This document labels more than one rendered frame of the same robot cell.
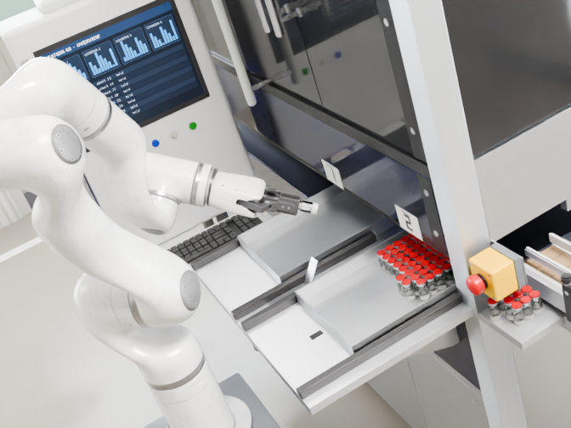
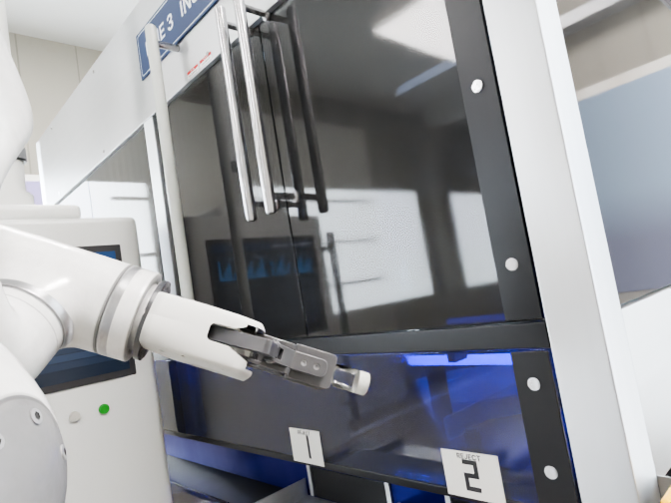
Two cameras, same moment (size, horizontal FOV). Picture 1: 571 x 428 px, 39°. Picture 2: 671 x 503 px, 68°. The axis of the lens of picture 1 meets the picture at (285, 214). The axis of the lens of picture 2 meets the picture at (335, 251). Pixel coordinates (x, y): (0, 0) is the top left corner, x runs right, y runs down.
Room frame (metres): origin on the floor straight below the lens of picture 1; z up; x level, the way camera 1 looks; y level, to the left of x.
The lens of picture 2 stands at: (0.91, 0.16, 1.28)
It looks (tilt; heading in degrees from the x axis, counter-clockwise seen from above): 5 degrees up; 333
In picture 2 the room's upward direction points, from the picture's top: 9 degrees counter-clockwise
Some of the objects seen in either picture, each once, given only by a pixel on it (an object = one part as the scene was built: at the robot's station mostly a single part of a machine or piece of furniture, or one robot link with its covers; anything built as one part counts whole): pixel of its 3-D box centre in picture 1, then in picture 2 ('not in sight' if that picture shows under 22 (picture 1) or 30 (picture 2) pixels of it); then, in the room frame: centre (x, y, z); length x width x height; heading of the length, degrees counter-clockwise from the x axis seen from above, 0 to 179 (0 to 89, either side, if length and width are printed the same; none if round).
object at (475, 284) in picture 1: (477, 283); not in sight; (1.21, -0.30, 0.99); 0.04 x 0.04 x 0.04; 17
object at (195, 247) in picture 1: (198, 248); not in sight; (2.00, 0.27, 0.82); 0.40 x 0.14 x 0.02; 105
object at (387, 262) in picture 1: (402, 273); not in sight; (1.44, -0.20, 0.90); 0.18 x 0.02 x 0.05; 17
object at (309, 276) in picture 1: (293, 282); not in sight; (1.54, 0.04, 0.91); 0.14 x 0.03 x 0.06; 108
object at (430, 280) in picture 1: (410, 269); not in sight; (1.44, -0.22, 0.90); 0.18 x 0.02 x 0.05; 17
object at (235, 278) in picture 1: (327, 278); not in sight; (1.57, -0.04, 0.87); 0.70 x 0.48 x 0.02; 17
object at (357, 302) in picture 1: (387, 285); not in sight; (1.42, -0.16, 0.90); 0.34 x 0.26 x 0.04; 107
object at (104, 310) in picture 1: (136, 320); not in sight; (1.22, 0.32, 1.16); 0.19 x 0.12 x 0.24; 65
